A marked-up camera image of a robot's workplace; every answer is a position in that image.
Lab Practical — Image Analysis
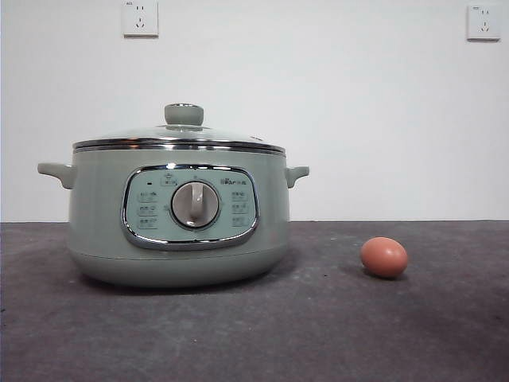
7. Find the glass lid with green knob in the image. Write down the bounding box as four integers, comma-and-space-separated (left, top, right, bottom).
72, 103, 286, 154

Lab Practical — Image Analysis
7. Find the brown egg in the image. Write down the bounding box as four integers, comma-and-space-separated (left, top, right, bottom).
359, 236, 410, 279

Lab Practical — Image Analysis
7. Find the pale green electric pot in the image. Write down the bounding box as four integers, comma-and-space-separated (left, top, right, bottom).
37, 146, 311, 289

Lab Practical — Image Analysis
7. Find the white wall socket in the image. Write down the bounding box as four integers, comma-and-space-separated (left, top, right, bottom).
122, 0, 160, 39
466, 2, 502, 43

